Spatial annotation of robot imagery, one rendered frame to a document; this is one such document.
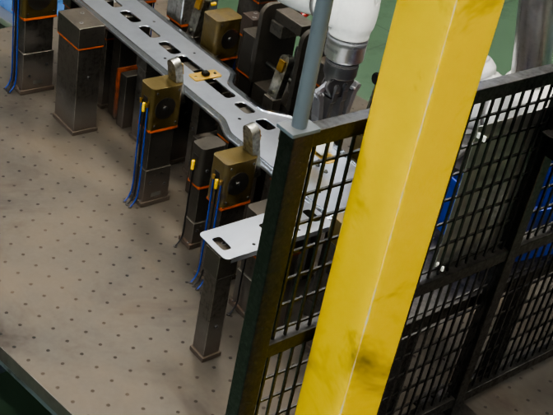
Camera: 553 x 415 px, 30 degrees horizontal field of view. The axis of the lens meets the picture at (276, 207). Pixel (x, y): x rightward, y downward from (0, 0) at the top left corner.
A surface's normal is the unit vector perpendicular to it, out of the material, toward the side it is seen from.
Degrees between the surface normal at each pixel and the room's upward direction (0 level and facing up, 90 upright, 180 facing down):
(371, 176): 90
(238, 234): 0
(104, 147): 0
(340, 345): 90
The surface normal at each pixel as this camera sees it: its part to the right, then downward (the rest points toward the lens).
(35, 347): 0.17, -0.82
